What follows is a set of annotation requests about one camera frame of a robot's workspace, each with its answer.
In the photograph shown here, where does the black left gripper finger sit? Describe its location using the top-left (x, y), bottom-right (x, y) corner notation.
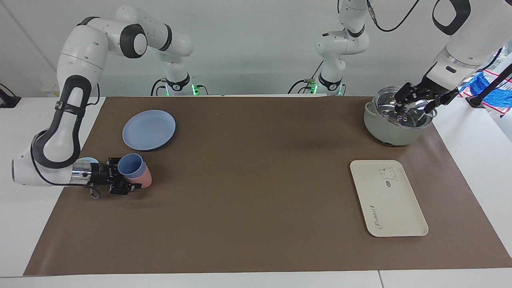
top-left (394, 82), bottom-right (419, 114)
top-left (424, 88), bottom-right (460, 115)

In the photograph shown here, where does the blue ribbed cup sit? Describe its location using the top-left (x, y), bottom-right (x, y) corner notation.
top-left (118, 153), bottom-right (145, 179)

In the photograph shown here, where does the pink plastic cup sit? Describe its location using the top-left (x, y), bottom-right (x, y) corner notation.
top-left (126, 163), bottom-right (153, 188)

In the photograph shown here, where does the cream tray with rabbit print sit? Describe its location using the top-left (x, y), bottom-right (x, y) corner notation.
top-left (350, 160), bottom-right (429, 238)

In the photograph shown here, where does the glass pot lid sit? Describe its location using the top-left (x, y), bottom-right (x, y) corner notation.
top-left (375, 86), bottom-right (434, 128)

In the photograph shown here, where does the black stand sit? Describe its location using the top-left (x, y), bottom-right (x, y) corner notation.
top-left (466, 63), bottom-right (512, 108)

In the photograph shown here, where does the pale green cooking pot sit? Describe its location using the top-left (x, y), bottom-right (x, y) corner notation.
top-left (364, 86), bottom-right (438, 146)

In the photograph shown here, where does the blue plastic plate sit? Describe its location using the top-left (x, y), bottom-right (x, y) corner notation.
top-left (122, 110), bottom-right (176, 151)

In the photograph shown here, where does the blue cloth with red trim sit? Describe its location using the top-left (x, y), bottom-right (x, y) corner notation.
top-left (459, 70), bottom-right (512, 117)

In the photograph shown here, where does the brown table mat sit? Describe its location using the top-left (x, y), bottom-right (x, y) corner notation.
top-left (23, 96), bottom-right (512, 276)

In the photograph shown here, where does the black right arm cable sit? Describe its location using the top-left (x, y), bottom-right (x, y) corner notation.
top-left (30, 132), bottom-right (101, 199)

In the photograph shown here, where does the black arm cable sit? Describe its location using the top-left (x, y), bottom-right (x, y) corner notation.
top-left (30, 132), bottom-right (101, 199)
top-left (366, 0), bottom-right (420, 33)

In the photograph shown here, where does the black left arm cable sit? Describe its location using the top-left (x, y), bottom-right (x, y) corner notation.
top-left (366, 0), bottom-right (420, 33)

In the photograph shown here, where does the black base cable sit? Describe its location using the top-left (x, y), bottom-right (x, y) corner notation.
top-left (288, 60), bottom-right (325, 95)
top-left (151, 78), bottom-right (168, 96)

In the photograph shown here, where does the black clamp mount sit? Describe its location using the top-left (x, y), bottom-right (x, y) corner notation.
top-left (0, 83), bottom-right (21, 108)

